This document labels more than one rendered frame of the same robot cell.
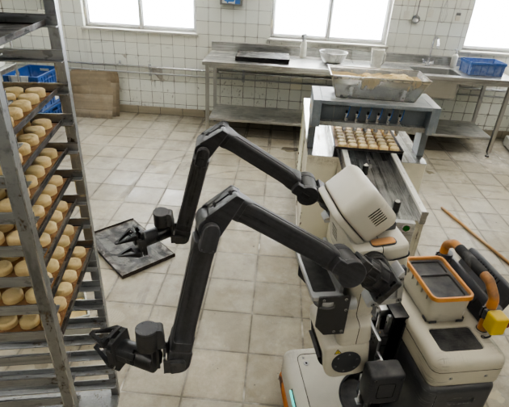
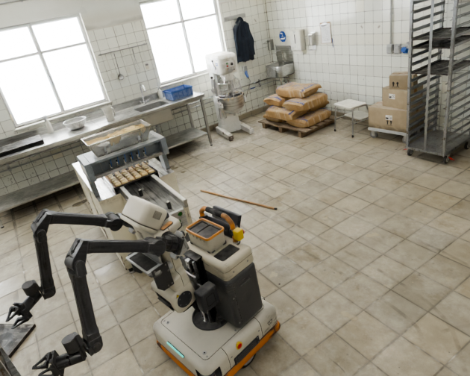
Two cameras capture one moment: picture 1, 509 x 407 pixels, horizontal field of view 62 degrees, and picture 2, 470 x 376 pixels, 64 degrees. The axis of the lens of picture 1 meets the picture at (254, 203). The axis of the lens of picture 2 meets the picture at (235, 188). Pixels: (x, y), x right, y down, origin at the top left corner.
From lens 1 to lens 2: 0.74 m
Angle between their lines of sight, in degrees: 27
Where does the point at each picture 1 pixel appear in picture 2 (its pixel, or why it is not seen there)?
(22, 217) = not seen: outside the picture
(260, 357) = (139, 343)
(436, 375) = (226, 274)
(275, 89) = (41, 164)
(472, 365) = (238, 259)
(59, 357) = not seen: outside the picture
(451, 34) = (148, 78)
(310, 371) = (172, 324)
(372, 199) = (149, 208)
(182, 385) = not seen: outside the picture
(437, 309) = (211, 244)
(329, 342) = (170, 294)
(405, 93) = (139, 136)
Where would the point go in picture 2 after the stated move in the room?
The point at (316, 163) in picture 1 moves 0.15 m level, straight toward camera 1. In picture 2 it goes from (107, 204) to (110, 210)
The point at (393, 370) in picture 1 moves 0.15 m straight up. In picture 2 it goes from (208, 286) to (203, 267)
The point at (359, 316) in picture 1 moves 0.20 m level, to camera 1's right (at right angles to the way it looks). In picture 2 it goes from (177, 270) to (207, 254)
